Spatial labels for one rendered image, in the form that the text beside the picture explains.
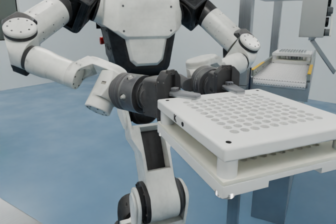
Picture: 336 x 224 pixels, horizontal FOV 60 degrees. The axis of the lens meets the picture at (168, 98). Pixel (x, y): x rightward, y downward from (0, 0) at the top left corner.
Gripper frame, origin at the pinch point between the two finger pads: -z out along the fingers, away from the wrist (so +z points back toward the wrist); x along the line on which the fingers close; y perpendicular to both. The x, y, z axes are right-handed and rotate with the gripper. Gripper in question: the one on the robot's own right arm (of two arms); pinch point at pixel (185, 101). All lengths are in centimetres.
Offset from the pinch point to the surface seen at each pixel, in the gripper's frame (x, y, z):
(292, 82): 13, -103, 3
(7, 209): 18.3, 27.6, 21.9
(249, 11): -21, -92, 23
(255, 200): 91, -114, 21
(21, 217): 18.4, 27.1, 17.4
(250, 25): -15, -92, 22
